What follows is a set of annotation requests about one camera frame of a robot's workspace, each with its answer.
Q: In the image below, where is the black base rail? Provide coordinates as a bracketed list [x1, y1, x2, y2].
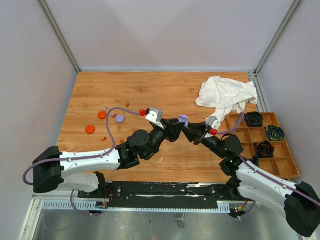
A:
[77, 181, 246, 209]

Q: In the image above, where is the wooden compartment tray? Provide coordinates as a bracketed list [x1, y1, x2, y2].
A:
[236, 112, 301, 180]

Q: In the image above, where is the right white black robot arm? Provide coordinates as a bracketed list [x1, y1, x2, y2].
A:
[182, 122, 320, 238]

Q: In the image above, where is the blue yellow coiled cable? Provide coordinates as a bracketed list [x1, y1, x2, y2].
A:
[264, 124, 286, 142]

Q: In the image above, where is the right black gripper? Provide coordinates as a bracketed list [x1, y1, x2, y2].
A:
[182, 121, 227, 159]

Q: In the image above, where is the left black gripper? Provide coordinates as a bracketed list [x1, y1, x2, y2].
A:
[143, 118, 186, 160]

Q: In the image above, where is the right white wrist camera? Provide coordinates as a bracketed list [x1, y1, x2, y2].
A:
[205, 116, 221, 130]

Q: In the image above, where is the black coiled cable middle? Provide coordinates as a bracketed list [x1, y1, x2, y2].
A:
[253, 140, 275, 159]

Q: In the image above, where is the purple earbud charging case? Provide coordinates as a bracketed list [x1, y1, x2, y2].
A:
[178, 114, 189, 128]

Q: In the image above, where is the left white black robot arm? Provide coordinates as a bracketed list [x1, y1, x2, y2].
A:
[22, 118, 188, 198]

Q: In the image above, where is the white crumpled cloth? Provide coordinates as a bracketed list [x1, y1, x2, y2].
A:
[195, 76, 258, 122]

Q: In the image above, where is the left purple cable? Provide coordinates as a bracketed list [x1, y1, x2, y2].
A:
[22, 106, 146, 230]

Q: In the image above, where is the black coiled cable top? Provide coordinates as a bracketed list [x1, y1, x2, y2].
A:
[244, 111, 265, 127]

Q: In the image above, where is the orange charging case lower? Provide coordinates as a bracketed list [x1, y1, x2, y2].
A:
[85, 125, 96, 134]

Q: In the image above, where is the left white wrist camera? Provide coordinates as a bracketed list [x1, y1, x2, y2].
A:
[145, 107, 163, 124]

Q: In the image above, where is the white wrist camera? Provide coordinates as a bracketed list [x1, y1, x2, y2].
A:
[145, 107, 163, 124]
[205, 116, 221, 130]

